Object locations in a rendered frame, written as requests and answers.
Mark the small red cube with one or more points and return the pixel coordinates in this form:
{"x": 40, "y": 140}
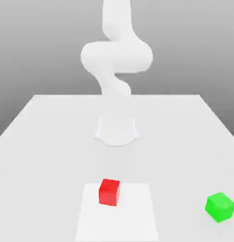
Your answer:
{"x": 109, "y": 192}

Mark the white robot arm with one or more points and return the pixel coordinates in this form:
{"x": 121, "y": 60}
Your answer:
{"x": 116, "y": 56}

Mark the small green cube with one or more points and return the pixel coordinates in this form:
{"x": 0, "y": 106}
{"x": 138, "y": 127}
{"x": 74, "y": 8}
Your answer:
{"x": 220, "y": 207}

